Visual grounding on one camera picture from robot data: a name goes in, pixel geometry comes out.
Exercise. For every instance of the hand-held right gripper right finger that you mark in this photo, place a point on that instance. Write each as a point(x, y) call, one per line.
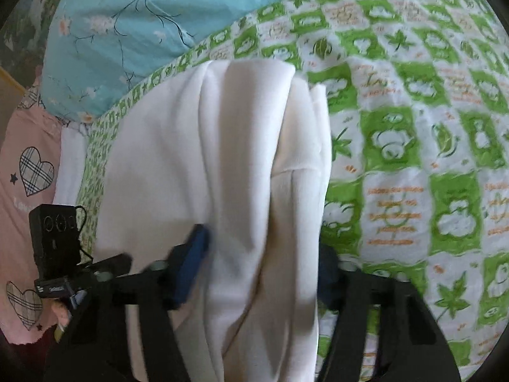
point(328, 278)

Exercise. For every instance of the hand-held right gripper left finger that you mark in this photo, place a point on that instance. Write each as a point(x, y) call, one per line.
point(191, 262)

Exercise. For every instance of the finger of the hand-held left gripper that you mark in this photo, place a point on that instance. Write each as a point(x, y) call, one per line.
point(113, 265)

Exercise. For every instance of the cream zip hoodie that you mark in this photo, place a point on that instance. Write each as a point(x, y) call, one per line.
point(222, 167)

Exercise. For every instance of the person's left hand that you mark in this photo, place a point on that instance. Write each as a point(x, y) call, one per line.
point(61, 318)

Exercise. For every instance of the pink blanket with plaid hearts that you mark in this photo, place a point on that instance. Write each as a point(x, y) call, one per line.
point(24, 215)

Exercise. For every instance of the white folded cloth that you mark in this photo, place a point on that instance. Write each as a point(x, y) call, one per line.
point(71, 167)

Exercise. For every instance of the green printed bed sheet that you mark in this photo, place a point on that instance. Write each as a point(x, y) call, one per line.
point(397, 207)

